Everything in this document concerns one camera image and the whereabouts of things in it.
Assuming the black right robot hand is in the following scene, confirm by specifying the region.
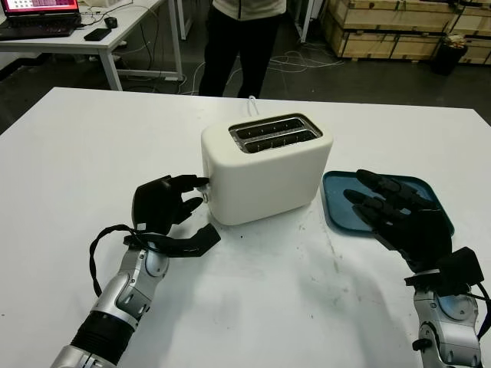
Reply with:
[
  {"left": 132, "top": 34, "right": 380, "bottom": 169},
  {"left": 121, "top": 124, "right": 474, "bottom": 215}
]
[{"left": 343, "top": 169, "right": 453, "bottom": 271}]

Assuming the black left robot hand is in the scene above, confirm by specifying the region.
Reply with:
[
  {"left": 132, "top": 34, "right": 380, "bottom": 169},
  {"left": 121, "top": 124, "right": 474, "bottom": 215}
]
[{"left": 131, "top": 174, "right": 210, "bottom": 235}]

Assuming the black laptop with pink screen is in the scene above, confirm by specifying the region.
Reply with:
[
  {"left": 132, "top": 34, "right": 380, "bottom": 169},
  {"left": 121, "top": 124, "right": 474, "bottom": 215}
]
[{"left": 0, "top": 0, "right": 84, "bottom": 41}]

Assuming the person in black trousers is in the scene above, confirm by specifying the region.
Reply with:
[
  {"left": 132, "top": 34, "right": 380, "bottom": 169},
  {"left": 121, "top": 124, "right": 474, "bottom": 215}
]
[{"left": 198, "top": 0, "right": 287, "bottom": 99}]

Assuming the black trash bin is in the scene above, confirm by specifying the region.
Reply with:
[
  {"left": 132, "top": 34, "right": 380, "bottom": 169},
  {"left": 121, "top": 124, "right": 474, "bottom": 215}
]
[{"left": 431, "top": 34, "right": 469, "bottom": 77}]

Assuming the white floor cable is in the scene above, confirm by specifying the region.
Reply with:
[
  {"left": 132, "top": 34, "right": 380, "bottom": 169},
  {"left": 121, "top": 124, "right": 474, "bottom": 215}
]
[{"left": 268, "top": 51, "right": 346, "bottom": 74}]

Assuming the white office desk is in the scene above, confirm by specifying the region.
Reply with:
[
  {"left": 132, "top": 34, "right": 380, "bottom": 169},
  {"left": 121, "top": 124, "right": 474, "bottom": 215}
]
[{"left": 0, "top": 0, "right": 185, "bottom": 92}]

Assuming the wooden crate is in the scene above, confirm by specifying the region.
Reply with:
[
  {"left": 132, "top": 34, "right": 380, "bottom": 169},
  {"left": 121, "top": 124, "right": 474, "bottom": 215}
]
[
  {"left": 343, "top": 0, "right": 460, "bottom": 34},
  {"left": 329, "top": 22, "right": 442, "bottom": 62},
  {"left": 460, "top": 38, "right": 491, "bottom": 66},
  {"left": 450, "top": 0, "right": 491, "bottom": 41}
]

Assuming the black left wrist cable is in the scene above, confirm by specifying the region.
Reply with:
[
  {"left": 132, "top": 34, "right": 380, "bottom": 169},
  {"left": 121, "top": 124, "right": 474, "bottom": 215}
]
[{"left": 89, "top": 225, "right": 135, "bottom": 296}]

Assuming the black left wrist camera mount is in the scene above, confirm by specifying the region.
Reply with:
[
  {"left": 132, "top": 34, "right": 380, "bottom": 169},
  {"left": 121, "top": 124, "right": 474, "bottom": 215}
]
[{"left": 122, "top": 223, "right": 222, "bottom": 258}]

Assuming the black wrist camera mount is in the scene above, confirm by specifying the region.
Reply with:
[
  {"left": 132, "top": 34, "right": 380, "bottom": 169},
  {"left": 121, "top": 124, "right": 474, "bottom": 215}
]
[
  {"left": 404, "top": 247, "right": 484, "bottom": 296},
  {"left": 122, "top": 223, "right": 222, "bottom": 258}
]

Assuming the black smartphone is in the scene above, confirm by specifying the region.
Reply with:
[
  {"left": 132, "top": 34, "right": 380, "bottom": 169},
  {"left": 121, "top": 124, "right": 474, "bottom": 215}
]
[{"left": 83, "top": 28, "right": 112, "bottom": 42}]

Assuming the crumpled paper waste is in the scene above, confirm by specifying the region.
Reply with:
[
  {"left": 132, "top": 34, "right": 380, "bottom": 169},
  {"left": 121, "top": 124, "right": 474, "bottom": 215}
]
[{"left": 444, "top": 34, "right": 469, "bottom": 49}]

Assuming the blue plastic tray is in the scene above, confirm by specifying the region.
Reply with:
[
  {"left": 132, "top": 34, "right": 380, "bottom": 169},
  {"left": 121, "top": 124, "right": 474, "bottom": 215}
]
[{"left": 321, "top": 170, "right": 456, "bottom": 235}]

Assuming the white two-slot toaster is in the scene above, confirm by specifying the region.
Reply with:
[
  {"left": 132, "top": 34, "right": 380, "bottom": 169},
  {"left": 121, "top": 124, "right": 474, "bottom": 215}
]
[{"left": 200, "top": 113, "right": 334, "bottom": 226}]

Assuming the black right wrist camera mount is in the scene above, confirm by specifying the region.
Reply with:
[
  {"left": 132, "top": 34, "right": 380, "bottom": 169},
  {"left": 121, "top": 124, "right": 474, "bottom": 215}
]
[{"left": 404, "top": 247, "right": 484, "bottom": 296}]

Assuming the white metal frame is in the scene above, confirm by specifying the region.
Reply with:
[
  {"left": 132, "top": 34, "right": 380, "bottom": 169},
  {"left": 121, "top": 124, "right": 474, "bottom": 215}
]
[{"left": 295, "top": 0, "right": 316, "bottom": 43}]

